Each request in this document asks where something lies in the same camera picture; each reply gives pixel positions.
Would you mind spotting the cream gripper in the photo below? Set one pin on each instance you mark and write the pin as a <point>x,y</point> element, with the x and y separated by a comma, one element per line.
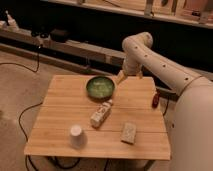
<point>130,67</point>

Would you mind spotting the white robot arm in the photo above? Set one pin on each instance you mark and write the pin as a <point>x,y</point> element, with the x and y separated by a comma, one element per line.
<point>192,135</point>

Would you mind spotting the green bowl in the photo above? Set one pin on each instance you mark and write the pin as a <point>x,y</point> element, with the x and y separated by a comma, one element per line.
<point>100,87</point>

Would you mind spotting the white milk carton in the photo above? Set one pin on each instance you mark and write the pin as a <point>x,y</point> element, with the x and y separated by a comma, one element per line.
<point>101,114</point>

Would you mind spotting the wooden table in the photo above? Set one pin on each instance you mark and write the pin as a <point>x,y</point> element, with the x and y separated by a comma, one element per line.
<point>71,124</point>

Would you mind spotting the beige sponge block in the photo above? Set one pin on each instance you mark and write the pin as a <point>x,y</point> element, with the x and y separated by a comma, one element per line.
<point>129,133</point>

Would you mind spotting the dark object on ledge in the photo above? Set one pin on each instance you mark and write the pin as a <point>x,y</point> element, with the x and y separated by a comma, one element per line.
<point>59,35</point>

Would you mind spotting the white paper cup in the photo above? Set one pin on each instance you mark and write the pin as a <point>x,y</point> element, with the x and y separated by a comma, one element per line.
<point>78,137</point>

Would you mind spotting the white bottle on ledge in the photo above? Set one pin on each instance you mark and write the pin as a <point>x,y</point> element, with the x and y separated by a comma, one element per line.
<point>12,22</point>

